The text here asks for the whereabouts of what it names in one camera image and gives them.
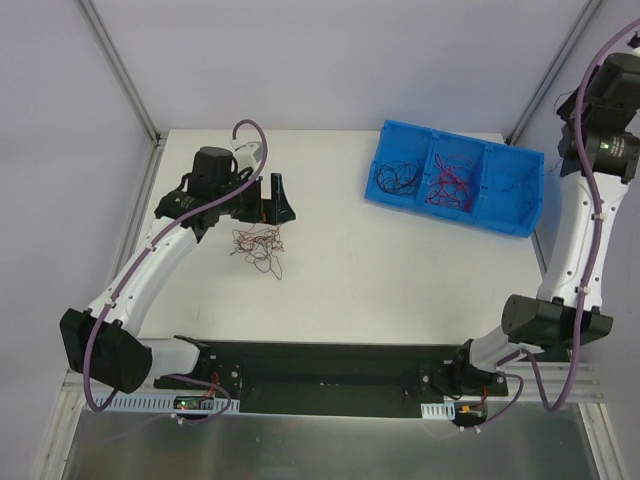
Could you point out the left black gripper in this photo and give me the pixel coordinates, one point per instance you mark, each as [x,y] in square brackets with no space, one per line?
[263,198]

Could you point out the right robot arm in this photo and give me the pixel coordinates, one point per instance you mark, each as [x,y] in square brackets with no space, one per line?
[599,160]

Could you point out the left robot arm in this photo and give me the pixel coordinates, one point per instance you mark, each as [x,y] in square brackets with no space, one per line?
[101,342]

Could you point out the blue plastic three-compartment bin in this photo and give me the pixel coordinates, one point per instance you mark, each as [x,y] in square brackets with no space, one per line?
[458,178]

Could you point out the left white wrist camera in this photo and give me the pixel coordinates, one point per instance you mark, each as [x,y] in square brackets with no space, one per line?
[247,154]

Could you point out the left white slotted cable duct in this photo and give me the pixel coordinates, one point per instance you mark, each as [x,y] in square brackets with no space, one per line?
[171,403]

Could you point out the white slotted cable duct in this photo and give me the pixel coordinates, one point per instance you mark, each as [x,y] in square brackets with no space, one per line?
[444,411]
[171,403]

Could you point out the left aluminium frame post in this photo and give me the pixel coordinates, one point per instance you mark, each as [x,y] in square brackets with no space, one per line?
[108,48]

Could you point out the aluminium frame post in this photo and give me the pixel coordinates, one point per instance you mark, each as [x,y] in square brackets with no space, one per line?
[586,16]
[108,48]

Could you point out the right white slotted cable duct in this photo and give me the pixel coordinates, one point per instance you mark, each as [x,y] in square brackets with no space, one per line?
[444,411]

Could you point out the aluminium front rail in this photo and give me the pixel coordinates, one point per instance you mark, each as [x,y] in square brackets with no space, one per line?
[586,387]

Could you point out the right aluminium frame post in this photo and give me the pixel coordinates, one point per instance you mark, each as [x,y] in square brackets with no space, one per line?
[586,16]

